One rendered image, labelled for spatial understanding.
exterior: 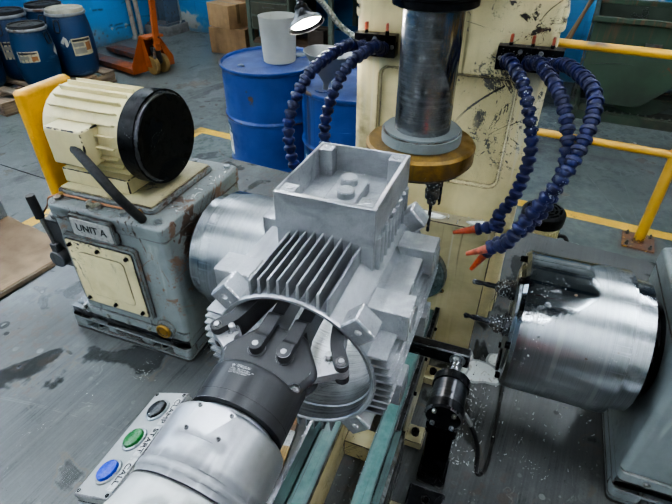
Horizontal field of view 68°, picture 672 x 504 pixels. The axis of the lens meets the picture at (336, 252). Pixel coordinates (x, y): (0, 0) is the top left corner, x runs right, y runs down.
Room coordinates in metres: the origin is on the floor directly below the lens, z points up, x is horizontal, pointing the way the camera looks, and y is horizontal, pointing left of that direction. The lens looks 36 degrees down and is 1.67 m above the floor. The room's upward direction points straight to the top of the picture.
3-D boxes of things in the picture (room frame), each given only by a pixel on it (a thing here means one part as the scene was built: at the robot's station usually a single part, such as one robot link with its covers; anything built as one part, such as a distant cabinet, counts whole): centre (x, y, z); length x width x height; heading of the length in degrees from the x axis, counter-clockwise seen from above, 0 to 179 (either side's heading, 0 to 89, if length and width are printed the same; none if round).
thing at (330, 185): (0.44, -0.01, 1.41); 0.12 x 0.11 x 0.07; 159
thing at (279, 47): (2.97, 0.34, 0.99); 0.24 x 0.22 x 0.24; 63
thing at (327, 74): (2.45, 0.03, 0.93); 0.25 x 0.24 x 0.25; 153
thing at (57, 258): (0.91, 0.60, 1.07); 0.08 x 0.07 x 0.20; 159
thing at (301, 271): (0.40, 0.00, 1.32); 0.20 x 0.19 x 0.19; 159
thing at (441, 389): (0.65, -0.28, 0.92); 0.45 x 0.13 x 0.24; 159
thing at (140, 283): (0.95, 0.43, 0.99); 0.35 x 0.31 x 0.37; 69
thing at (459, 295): (0.88, -0.18, 0.97); 0.30 x 0.11 x 0.34; 69
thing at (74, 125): (0.93, 0.48, 1.16); 0.33 x 0.26 x 0.42; 69
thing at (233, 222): (0.86, 0.20, 1.04); 0.37 x 0.25 x 0.25; 69
